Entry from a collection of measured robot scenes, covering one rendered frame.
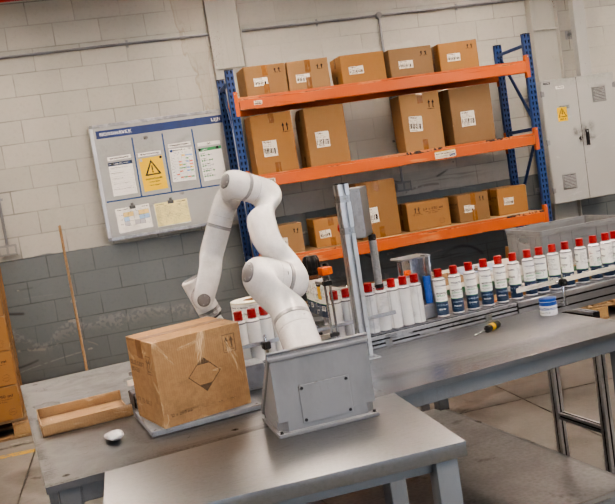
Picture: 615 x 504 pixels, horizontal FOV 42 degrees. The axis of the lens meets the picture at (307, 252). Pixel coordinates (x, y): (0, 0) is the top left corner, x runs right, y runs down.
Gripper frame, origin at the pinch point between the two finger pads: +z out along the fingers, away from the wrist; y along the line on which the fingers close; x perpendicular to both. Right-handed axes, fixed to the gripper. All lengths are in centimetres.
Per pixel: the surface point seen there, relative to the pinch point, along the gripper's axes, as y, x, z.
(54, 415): 13, 65, -12
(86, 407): 13, 55, -8
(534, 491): -38, -68, 101
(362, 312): -16, -48, 10
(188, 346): -45, 19, -22
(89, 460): -51, 61, -10
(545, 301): -22, -119, 48
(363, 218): -18, -64, -21
